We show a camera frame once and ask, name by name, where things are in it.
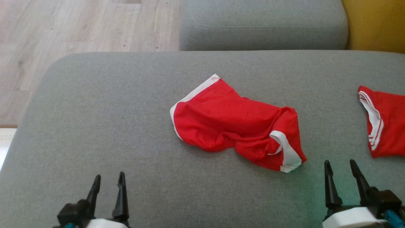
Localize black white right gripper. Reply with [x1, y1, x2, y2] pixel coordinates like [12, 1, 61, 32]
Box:
[322, 159, 405, 228]

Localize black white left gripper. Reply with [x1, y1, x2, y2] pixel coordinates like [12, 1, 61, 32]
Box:
[57, 172, 130, 228]

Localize yellow sofa back cushion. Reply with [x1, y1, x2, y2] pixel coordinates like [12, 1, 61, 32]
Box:
[341, 0, 405, 54]

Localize red Bulls 23 jersey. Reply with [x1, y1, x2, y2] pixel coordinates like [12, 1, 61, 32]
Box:
[358, 85, 405, 158]

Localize red shorts with white trim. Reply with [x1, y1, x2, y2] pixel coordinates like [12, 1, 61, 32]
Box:
[170, 73, 308, 174]

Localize large grey sofa chaise seat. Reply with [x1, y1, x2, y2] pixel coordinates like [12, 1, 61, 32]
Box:
[0, 50, 405, 228]

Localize grey sofa seat cushion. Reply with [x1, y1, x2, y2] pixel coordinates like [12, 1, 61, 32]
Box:
[179, 0, 349, 51]

